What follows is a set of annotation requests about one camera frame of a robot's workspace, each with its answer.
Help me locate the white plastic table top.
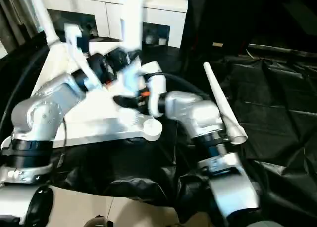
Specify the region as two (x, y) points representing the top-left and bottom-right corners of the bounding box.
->
(1, 38), (163, 151)

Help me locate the white plastic table leg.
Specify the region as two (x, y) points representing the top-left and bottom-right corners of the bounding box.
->
(26, 0), (61, 48)
(202, 61), (249, 146)
(118, 0), (146, 125)

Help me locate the white glass-door cabinet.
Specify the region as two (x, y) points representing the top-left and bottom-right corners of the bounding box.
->
(39, 0), (189, 49)

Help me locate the black work mat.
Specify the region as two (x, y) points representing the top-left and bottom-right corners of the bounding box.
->
(0, 43), (317, 223)

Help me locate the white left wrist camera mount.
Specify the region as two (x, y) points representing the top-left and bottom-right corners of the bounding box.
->
(63, 22), (104, 92)

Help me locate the grey metal rail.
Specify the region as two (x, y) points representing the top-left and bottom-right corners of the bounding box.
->
(247, 43), (317, 57)

